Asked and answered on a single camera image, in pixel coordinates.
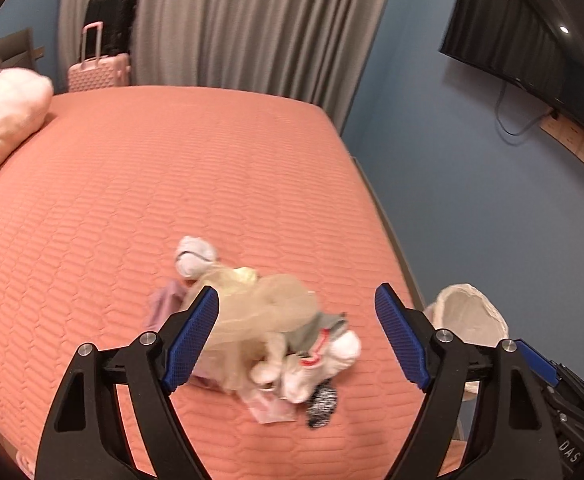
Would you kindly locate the beige tulle cloth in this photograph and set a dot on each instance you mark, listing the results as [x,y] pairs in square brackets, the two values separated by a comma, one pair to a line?
[272,305]

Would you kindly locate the black suitcase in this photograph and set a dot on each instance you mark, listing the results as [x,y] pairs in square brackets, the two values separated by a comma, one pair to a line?
[112,20]

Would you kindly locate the bed with salmon quilted cover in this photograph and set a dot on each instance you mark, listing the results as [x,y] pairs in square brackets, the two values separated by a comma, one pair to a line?
[172,175]

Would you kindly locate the pink pillow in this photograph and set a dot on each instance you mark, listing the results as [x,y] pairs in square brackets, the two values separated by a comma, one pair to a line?
[9,110]

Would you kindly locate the pale yellow cloth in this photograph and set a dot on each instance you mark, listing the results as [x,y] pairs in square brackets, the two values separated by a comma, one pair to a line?
[244,275]

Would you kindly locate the black white speckled sock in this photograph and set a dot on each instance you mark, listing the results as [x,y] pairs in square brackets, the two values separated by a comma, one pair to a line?
[322,402]

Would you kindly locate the pink suitcase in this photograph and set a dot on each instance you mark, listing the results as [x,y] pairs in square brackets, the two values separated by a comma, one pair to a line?
[99,74]

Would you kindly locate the small white sock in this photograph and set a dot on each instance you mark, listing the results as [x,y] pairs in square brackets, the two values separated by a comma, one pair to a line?
[266,371]

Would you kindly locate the pink patterned cloth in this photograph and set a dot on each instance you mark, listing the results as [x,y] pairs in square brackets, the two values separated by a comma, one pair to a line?
[269,407]

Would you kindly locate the wall-mounted black television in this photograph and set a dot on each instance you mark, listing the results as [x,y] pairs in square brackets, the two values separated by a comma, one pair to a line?
[511,30]

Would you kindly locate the dark headboard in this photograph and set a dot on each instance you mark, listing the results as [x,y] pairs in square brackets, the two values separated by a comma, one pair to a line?
[2,55]

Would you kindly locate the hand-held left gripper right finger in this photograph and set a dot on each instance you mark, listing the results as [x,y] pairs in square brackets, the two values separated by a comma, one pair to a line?
[399,335]

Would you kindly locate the small bin with white liner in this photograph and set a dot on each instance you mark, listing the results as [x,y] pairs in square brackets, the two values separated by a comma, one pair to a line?
[466,310]

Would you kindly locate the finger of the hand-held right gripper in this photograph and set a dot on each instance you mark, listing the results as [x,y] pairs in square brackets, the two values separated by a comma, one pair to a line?
[536,362]

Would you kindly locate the grey curtain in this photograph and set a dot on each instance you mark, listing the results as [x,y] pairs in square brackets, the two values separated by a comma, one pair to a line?
[247,25]

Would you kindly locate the white sock with red trim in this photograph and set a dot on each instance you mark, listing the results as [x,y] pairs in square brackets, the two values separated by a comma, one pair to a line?
[339,352]

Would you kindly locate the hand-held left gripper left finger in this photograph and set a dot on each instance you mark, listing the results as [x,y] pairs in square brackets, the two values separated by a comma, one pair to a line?
[194,332]

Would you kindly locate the grey green cloth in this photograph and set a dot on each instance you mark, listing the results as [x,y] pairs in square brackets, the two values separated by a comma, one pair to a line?
[317,330]

